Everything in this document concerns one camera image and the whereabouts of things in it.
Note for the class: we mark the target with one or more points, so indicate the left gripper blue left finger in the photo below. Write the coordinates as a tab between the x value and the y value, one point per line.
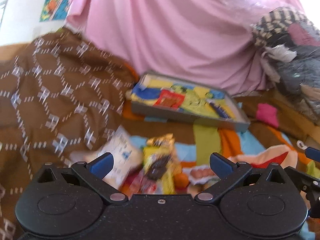
102	165

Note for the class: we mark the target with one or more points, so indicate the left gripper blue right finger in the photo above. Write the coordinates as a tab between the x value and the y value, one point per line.
221	166

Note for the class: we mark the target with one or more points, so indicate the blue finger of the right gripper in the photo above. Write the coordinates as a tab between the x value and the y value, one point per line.
312	153

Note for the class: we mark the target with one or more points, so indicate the sausage packet white tray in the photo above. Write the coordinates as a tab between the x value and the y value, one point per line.
200	174

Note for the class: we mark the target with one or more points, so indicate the white cow toast packet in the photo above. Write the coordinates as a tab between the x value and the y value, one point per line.
127	158

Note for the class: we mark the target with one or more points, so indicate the small orange fruit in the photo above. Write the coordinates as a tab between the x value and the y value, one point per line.
181	180

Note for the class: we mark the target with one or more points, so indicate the yellow biscuit bar packet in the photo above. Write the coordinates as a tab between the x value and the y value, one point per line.
148	150

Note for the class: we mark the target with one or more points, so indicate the dark dried meat packet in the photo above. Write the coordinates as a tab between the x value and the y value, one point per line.
156	176

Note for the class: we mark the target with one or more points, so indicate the gold date snack packet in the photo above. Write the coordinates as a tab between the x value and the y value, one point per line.
166	141

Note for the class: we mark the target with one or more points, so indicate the colourful striped cartoon blanket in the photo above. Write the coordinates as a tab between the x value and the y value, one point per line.
275	130

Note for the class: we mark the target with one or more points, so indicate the blue white stick sachet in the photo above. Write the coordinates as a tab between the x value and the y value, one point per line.
220	107

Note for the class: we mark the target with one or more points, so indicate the brown patterned PF blanket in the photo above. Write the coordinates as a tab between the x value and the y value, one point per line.
60	94

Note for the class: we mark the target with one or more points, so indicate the grey cardboard tray box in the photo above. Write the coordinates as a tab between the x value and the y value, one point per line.
193	110

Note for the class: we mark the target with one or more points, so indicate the red snack packet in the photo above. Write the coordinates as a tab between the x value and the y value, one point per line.
169	99

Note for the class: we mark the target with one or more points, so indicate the clothes pile in plastic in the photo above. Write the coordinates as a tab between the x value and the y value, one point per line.
289	46

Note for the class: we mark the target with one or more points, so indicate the pink bed sheet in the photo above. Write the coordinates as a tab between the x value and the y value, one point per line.
198	40

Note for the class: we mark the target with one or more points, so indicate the colourful wall poster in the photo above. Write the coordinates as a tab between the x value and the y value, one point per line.
54	10

